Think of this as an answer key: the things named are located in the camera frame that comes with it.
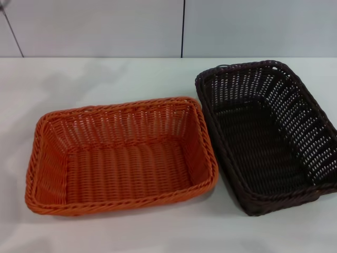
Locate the orange woven plastic basket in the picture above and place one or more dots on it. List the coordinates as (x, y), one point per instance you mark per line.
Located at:
(126, 168)

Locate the dark brown woven basket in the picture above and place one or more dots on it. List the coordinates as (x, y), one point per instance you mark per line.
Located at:
(258, 147)

